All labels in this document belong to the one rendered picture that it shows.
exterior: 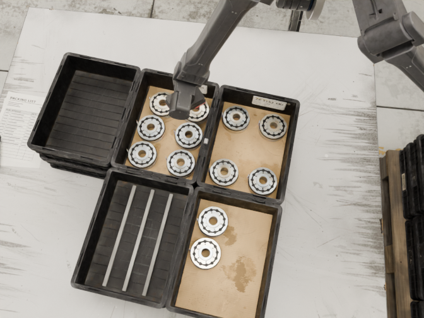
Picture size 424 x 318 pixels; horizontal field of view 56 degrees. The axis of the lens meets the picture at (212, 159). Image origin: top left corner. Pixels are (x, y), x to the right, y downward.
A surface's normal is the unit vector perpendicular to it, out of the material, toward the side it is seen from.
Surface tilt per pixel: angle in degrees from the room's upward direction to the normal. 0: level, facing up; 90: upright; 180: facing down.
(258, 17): 0
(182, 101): 20
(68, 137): 0
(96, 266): 0
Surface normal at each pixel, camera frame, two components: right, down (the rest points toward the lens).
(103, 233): 0.02, -0.34
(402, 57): -0.15, 0.91
